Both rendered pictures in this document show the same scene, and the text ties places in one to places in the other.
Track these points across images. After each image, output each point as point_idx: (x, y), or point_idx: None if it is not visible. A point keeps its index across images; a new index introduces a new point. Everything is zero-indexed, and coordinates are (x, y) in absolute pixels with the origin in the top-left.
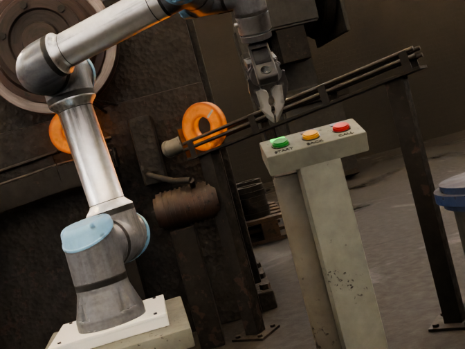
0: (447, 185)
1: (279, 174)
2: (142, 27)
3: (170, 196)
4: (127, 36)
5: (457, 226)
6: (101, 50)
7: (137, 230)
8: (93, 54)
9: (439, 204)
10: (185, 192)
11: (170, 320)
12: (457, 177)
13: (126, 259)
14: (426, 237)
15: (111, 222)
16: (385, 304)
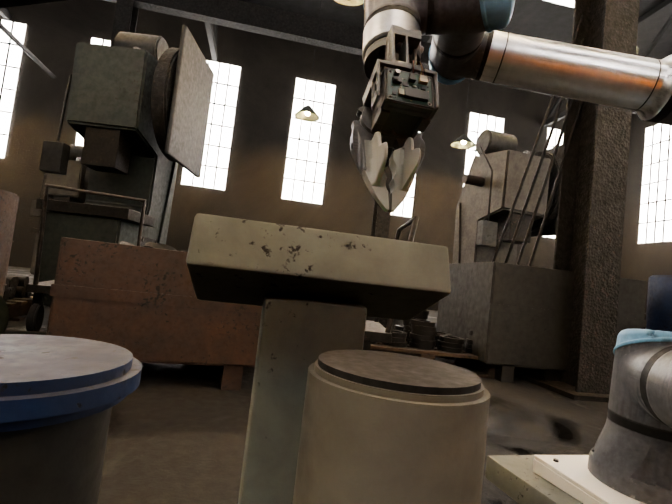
0: (111, 363)
1: (466, 380)
2: (515, 87)
3: None
4: (541, 91)
5: (93, 439)
6: (586, 100)
7: (671, 385)
8: (599, 102)
9: (135, 388)
10: None
11: (548, 483)
12: (42, 373)
13: (656, 416)
14: None
15: (627, 340)
16: None
